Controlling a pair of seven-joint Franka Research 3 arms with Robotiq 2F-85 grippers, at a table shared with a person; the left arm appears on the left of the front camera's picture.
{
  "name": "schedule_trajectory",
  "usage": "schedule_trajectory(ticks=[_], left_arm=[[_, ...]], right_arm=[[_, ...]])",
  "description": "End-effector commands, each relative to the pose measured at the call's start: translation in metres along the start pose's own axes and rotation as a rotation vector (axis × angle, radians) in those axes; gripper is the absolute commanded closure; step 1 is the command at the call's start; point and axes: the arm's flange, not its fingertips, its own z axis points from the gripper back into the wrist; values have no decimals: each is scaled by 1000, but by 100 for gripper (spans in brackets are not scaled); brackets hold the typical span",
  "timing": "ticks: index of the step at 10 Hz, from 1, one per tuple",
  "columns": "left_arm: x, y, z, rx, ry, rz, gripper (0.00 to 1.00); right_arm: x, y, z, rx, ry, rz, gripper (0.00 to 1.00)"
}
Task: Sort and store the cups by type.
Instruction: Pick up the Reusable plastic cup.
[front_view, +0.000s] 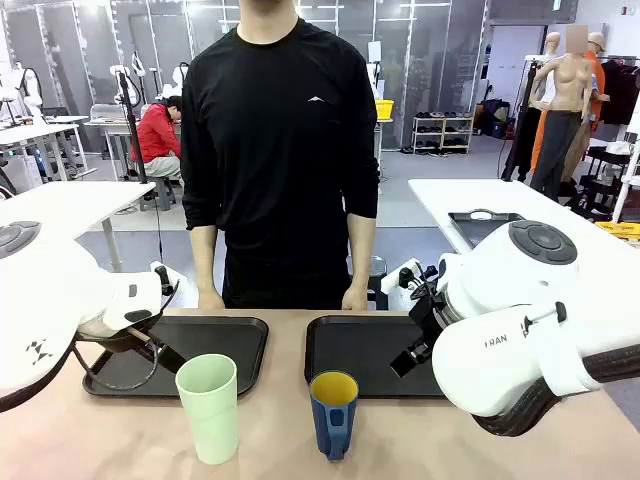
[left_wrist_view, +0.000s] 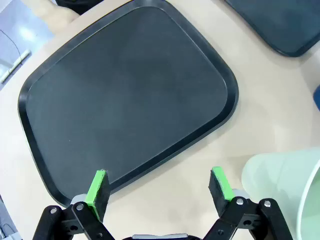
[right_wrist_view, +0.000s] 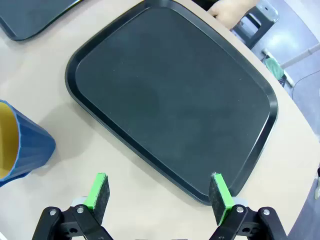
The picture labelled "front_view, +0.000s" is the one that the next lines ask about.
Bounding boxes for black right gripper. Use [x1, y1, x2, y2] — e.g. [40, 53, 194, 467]
[389, 293, 447, 379]

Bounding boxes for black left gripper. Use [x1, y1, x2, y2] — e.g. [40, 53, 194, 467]
[125, 325, 188, 375]

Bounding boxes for tall light green cup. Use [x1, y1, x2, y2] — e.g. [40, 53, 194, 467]
[175, 353, 239, 466]

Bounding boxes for person's right forearm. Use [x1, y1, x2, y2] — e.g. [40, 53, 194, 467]
[189, 224, 220, 297]

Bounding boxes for person's left forearm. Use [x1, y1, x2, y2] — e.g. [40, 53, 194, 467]
[346, 213, 377, 295]

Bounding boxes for person's left hand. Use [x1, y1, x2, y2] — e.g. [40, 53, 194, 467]
[341, 287, 370, 312]

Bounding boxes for black plastic tray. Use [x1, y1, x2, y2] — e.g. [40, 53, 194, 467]
[304, 314, 454, 400]
[82, 315, 270, 400]

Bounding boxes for blue mug yellow inside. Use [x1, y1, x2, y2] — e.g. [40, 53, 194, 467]
[309, 370, 360, 463]

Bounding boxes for grey stool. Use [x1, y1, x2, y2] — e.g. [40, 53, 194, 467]
[139, 175, 178, 212]

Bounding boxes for white table with grey leg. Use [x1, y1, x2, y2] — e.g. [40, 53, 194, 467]
[0, 180, 157, 274]

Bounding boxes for white shoe rack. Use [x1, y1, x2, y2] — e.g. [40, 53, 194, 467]
[412, 110, 475, 156]

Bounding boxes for yellow flat object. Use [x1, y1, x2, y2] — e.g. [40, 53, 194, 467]
[594, 221, 640, 245]

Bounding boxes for black tripod with folded legs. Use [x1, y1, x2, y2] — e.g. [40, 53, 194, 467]
[501, 57, 545, 183]

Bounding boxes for seated person in red jacket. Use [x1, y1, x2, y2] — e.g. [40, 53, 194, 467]
[130, 95, 184, 182]

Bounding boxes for person's black shirt torso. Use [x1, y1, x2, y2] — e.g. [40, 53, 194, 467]
[180, 0, 380, 310]

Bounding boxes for black utility cart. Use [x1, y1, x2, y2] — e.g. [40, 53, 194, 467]
[567, 142, 640, 222]

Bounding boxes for black tripod pole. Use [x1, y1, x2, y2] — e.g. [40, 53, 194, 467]
[115, 69, 151, 186]

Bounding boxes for bare beige mannequin grey trousers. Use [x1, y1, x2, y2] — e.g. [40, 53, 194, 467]
[529, 32, 595, 201]

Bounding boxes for white background desk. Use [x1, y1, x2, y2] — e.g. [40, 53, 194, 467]
[0, 122, 97, 184]

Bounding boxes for mannequin in orange clothes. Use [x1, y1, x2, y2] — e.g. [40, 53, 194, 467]
[529, 32, 609, 174]

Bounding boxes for hanging black clothes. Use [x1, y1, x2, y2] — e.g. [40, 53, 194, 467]
[598, 57, 640, 127]

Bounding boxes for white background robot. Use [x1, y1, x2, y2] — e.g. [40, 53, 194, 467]
[0, 62, 45, 124]

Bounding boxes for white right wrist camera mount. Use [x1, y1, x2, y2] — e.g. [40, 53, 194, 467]
[380, 258, 441, 301]

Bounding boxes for black tray with handle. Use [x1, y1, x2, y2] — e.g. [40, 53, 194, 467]
[447, 209, 526, 250]

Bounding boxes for right arm black cable sleeve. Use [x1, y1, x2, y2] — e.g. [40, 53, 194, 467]
[472, 342, 640, 439]

